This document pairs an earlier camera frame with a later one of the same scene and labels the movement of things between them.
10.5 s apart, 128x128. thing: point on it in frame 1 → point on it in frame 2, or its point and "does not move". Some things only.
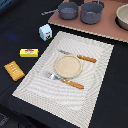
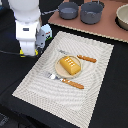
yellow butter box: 29,52 does not move
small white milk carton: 45,32 does not move
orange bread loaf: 14,70 → 69,65
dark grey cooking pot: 90,12 does not move
